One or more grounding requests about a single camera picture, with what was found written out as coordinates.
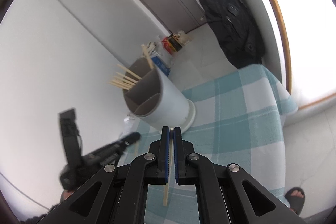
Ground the teal plaid tablecloth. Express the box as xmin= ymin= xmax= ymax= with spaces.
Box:
xmin=130 ymin=65 xmax=297 ymax=223

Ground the black yellow paper bag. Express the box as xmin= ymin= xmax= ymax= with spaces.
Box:
xmin=161 ymin=34 xmax=182 ymax=55

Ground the blue cardboard box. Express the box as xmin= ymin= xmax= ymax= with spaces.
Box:
xmin=150 ymin=56 xmax=170 ymax=76

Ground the person left hand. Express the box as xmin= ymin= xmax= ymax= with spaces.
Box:
xmin=60 ymin=190 xmax=74 ymax=203

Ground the clear bag by door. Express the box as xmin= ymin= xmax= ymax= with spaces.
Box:
xmin=175 ymin=31 xmax=192 ymax=47

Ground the black backpack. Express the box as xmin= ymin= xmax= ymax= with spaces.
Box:
xmin=199 ymin=0 xmax=266 ymax=69

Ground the wooden chopstick bundle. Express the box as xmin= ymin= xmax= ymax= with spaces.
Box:
xmin=134 ymin=141 xmax=140 ymax=157

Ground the chopstick in holder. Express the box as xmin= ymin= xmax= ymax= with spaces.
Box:
xmin=109 ymin=64 xmax=142 ymax=91
xmin=141 ymin=44 xmax=154 ymax=69

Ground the foot in black sandal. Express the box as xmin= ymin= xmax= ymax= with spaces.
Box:
xmin=285 ymin=187 xmax=305 ymax=215

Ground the white grey utensil holder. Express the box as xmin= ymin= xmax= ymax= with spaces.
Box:
xmin=123 ymin=58 xmax=196 ymax=133

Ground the beige cloth pile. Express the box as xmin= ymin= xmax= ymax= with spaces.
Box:
xmin=146 ymin=42 xmax=163 ymax=57

